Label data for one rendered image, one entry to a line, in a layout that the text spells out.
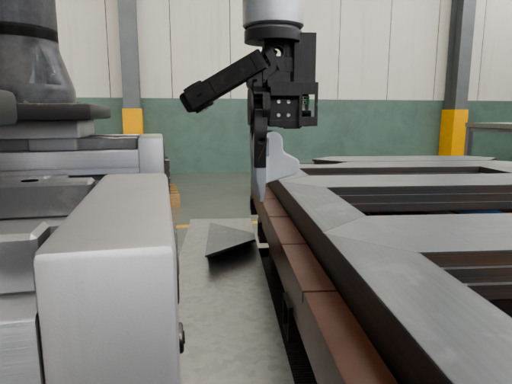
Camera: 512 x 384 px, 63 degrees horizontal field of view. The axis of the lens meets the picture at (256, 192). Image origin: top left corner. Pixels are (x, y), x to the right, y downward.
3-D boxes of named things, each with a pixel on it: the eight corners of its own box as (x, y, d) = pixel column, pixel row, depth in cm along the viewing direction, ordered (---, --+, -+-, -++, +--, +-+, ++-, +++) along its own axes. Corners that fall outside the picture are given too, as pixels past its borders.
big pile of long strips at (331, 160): (485, 168, 185) (487, 155, 184) (556, 183, 146) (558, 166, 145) (307, 170, 179) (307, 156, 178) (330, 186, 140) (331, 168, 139)
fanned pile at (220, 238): (249, 225, 133) (249, 213, 132) (260, 270, 94) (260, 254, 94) (210, 226, 132) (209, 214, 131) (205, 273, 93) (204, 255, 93)
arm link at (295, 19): (244, -16, 47) (240, 3, 55) (244, 27, 48) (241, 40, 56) (310, -15, 48) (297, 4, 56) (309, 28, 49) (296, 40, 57)
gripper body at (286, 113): (318, 132, 51) (320, 26, 49) (246, 132, 50) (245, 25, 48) (305, 129, 58) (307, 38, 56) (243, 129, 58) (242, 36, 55)
